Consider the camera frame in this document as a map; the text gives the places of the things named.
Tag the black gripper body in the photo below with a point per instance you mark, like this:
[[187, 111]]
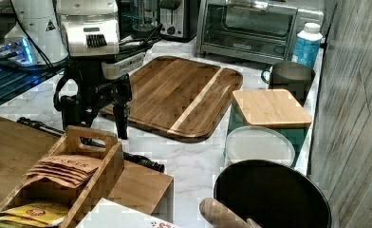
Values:
[[93, 88]]

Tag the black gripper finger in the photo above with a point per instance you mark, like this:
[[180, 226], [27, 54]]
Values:
[[121, 114], [74, 112]]

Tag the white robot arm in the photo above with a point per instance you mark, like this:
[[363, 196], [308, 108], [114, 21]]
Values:
[[36, 39]]

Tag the wooden tea caddy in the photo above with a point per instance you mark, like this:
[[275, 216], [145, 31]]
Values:
[[84, 198]]

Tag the brown tea bag packets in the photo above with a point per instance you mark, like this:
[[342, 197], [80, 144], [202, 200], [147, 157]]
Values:
[[67, 170]]

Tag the wooden cutting board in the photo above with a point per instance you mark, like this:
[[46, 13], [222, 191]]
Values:
[[181, 99]]

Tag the glass blender jar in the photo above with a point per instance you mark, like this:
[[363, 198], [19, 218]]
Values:
[[144, 15]]

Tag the yellow tea bag packets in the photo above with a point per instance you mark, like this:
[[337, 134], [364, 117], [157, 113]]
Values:
[[35, 215]]

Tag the black two-slot toaster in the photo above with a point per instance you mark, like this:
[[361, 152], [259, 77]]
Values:
[[179, 19]]

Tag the jar with clear plastic lid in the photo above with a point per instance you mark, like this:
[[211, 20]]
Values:
[[258, 143]]

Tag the wooden spoon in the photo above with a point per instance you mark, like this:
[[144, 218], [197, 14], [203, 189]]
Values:
[[221, 216]]

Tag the jar with bamboo lid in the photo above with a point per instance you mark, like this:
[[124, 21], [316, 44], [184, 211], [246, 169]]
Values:
[[275, 109]]

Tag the silver toaster oven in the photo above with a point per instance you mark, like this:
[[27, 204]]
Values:
[[262, 31]]

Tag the black utensil crock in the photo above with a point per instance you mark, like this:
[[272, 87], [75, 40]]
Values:
[[273, 195]]

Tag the dark green mug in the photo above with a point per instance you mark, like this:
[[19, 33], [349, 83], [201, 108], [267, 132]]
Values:
[[294, 77]]

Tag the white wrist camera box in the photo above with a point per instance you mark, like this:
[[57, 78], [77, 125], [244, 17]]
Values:
[[91, 32]]

